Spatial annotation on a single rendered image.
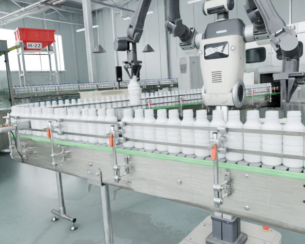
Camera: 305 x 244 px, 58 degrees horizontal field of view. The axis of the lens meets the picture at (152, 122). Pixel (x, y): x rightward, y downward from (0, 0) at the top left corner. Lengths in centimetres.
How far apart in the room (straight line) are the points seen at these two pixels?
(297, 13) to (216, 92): 1181
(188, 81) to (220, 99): 556
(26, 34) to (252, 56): 538
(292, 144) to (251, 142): 12
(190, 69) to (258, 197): 632
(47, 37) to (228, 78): 671
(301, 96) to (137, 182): 369
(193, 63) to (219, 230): 574
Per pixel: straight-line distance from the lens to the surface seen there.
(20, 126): 181
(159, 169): 109
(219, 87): 158
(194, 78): 721
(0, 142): 634
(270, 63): 482
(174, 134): 104
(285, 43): 107
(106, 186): 141
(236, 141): 94
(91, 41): 1208
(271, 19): 116
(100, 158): 131
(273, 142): 90
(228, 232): 183
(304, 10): 1327
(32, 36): 783
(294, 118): 89
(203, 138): 98
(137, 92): 154
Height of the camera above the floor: 127
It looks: 8 degrees down
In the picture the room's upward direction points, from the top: 3 degrees counter-clockwise
